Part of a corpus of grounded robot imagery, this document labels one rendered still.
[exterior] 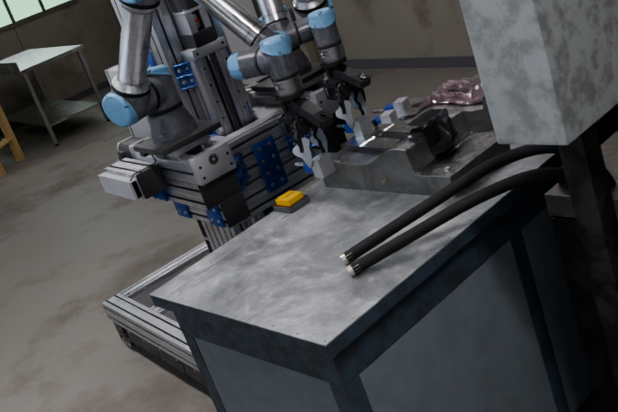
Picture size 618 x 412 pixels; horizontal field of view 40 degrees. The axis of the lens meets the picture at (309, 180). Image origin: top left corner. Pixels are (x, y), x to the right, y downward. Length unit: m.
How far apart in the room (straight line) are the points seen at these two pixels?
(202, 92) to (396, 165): 0.88
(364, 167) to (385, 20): 4.46
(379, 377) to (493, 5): 0.84
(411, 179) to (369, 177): 0.16
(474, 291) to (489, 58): 0.70
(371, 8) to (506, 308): 4.86
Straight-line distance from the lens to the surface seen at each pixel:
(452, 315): 2.10
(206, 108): 2.98
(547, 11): 1.60
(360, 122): 2.61
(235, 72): 2.36
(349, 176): 2.48
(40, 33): 10.60
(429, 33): 6.52
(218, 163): 2.67
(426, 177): 2.27
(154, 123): 2.77
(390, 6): 6.72
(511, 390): 2.34
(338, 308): 1.90
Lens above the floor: 1.69
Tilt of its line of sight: 19 degrees down
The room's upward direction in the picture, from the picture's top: 20 degrees counter-clockwise
